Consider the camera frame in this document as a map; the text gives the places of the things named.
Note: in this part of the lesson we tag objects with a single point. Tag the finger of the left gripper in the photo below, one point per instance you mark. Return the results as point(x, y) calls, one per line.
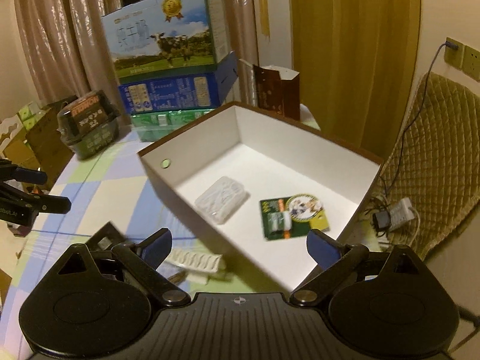
point(50, 203)
point(29, 176)

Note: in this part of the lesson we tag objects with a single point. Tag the wall socket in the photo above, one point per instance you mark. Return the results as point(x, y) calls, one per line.
point(463, 58)

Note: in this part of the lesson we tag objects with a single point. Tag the dark red gift bag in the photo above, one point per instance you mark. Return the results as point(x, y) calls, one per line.
point(277, 90)

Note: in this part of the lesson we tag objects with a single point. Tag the checked tablecloth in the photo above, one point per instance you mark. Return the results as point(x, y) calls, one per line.
point(112, 187)

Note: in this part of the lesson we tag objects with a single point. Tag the black shaver box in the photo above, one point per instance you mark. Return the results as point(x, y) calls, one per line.
point(105, 238)

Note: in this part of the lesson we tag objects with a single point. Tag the cardboard boxes at left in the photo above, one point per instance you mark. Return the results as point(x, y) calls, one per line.
point(31, 139)

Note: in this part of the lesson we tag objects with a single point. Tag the white power strip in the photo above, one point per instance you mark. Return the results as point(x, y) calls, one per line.
point(401, 213)

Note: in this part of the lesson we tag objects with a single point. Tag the quilted olive chair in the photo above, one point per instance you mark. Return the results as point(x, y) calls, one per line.
point(436, 164)

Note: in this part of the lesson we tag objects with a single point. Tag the blue milk carton box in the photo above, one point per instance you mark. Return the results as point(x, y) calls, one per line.
point(176, 93)

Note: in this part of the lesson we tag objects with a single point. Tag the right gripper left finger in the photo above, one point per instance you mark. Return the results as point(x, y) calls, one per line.
point(141, 261)

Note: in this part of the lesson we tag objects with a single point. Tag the clear plastic floss box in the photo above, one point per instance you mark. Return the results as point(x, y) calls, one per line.
point(221, 199)

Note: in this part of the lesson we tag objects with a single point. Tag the cow milk carton box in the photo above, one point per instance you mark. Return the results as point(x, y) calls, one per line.
point(164, 38)

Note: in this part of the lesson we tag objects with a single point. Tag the black power adapter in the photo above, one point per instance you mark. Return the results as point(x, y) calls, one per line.
point(381, 221)

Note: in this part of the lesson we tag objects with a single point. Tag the yellow curtain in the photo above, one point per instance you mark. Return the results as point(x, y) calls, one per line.
point(356, 60)

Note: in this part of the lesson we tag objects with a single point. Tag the green battery blister pack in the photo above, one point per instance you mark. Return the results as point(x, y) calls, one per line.
point(293, 216)

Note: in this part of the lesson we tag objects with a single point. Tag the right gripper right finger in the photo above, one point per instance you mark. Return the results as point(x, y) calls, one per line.
point(336, 261)

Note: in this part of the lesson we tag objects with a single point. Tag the brown curtain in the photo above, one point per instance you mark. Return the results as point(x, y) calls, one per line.
point(66, 52)

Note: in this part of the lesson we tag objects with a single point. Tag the green drink pack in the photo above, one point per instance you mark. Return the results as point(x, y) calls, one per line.
point(152, 126)

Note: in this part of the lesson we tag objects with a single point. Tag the black instant noodle bowl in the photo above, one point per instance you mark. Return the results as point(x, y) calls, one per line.
point(89, 124)

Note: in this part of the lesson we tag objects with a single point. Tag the brown cardboard storage box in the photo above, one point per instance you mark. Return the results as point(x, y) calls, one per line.
point(271, 156)

